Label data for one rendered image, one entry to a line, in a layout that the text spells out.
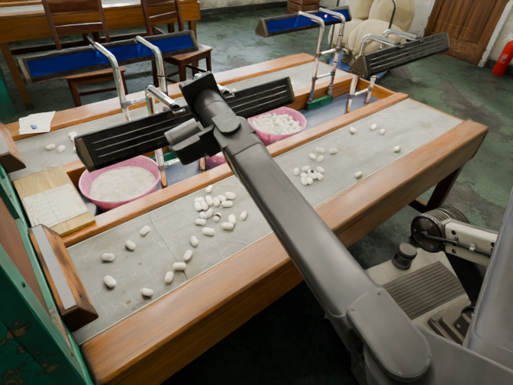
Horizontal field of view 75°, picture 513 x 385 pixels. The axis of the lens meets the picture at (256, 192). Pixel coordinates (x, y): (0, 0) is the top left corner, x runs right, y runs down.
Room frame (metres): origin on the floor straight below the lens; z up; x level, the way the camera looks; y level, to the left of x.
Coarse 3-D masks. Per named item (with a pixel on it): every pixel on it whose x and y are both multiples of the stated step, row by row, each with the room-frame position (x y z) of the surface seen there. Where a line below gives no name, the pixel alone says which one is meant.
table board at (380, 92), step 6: (360, 78) 2.01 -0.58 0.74; (360, 84) 1.99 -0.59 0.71; (366, 84) 1.95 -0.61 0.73; (360, 90) 1.98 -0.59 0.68; (378, 90) 1.89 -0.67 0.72; (384, 90) 1.86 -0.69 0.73; (390, 90) 1.85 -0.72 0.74; (378, 96) 1.88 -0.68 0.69; (384, 96) 1.86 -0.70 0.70; (420, 102) 1.71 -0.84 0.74; (432, 108) 1.65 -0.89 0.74; (444, 114) 1.60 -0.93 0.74; (462, 120) 1.54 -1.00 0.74; (486, 132) 1.44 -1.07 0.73; (480, 144) 1.44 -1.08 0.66
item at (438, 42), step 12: (432, 36) 1.55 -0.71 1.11; (444, 36) 1.61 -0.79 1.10; (396, 48) 1.37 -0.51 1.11; (408, 48) 1.41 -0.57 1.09; (420, 48) 1.46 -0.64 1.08; (432, 48) 1.52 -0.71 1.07; (444, 48) 1.58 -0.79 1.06; (360, 60) 1.23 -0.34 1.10; (372, 60) 1.25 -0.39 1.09; (384, 60) 1.29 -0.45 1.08; (396, 60) 1.34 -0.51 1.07; (408, 60) 1.39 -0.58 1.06; (360, 72) 1.22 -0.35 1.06; (372, 72) 1.23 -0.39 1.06
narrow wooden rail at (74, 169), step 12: (324, 84) 1.82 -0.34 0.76; (336, 84) 1.85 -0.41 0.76; (348, 84) 1.92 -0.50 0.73; (300, 96) 1.66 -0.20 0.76; (336, 96) 1.86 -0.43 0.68; (276, 108) 1.55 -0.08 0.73; (300, 108) 1.67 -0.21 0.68; (144, 156) 1.09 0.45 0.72; (72, 168) 0.93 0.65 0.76; (84, 168) 0.94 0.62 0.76; (72, 180) 0.91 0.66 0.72
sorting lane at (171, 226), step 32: (384, 128) 1.40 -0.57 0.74; (416, 128) 1.42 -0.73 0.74; (448, 128) 1.44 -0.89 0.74; (288, 160) 1.09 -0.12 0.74; (352, 160) 1.12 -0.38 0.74; (384, 160) 1.14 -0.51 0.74; (224, 192) 0.88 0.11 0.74; (320, 192) 0.91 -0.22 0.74; (128, 224) 0.70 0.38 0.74; (160, 224) 0.71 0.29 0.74; (192, 224) 0.72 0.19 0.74; (256, 224) 0.74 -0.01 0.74; (96, 256) 0.58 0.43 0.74; (128, 256) 0.58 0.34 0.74; (160, 256) 0.59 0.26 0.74; (192, 256) 0.60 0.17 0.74; (224, 256) 0.60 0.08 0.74; (96, 288) 0.48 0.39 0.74; (128, 288) 0.48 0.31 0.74; (160, 288) 0.49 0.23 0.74; (96, 320) 0.39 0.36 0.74
